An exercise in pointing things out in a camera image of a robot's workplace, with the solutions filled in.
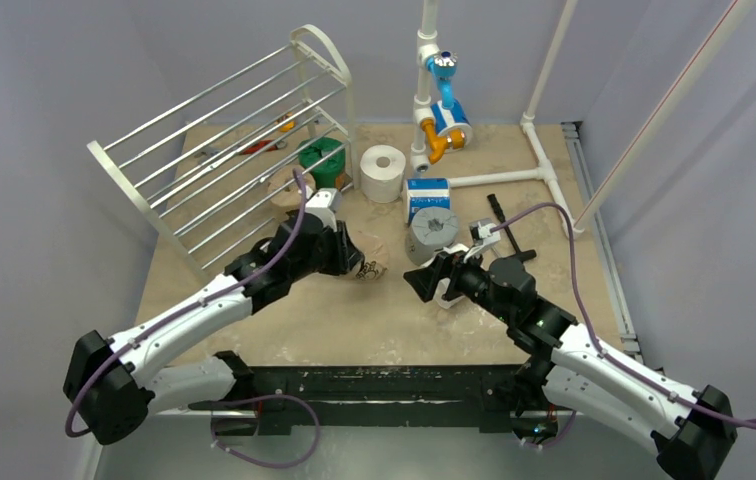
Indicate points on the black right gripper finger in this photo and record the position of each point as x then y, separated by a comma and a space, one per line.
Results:
448, 261
424, 281

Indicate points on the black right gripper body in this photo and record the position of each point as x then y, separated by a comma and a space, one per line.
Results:
448, 273

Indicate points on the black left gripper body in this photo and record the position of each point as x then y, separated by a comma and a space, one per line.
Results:
329, 254

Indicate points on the grey paper roll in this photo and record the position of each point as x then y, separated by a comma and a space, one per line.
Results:
430, 230

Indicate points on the green paper roll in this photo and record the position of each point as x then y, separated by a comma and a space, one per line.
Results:
327, 159

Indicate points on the white metal shelf rack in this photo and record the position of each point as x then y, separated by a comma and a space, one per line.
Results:
205, 212

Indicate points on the brown roll with print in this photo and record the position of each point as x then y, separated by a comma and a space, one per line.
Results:
375, 260

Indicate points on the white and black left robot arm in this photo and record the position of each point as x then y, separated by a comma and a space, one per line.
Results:
110, 380

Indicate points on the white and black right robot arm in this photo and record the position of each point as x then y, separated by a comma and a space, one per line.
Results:
575, 370

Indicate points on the unwrapped white paper roll lying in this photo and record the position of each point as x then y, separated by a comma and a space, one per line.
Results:
446, 282

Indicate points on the blue white packaged roll front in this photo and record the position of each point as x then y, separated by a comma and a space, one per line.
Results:
420, 193

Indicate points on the upright white paper roll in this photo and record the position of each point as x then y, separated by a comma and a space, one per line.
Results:
382, 169

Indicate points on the orange faucet valve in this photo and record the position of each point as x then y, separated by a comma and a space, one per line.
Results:
455, 139

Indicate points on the blue faucet valve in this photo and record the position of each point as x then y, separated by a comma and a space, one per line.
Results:
443, 66

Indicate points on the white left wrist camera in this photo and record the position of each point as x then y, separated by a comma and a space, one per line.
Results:
324, 205

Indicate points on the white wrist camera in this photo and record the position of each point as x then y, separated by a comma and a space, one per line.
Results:
324, 205
484, 237

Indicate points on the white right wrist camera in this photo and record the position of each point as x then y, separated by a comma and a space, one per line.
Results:
484, 237

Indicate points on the red handled pliers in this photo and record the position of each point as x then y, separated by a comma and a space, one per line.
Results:
217, 152

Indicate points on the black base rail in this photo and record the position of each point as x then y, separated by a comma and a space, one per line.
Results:
502, 398

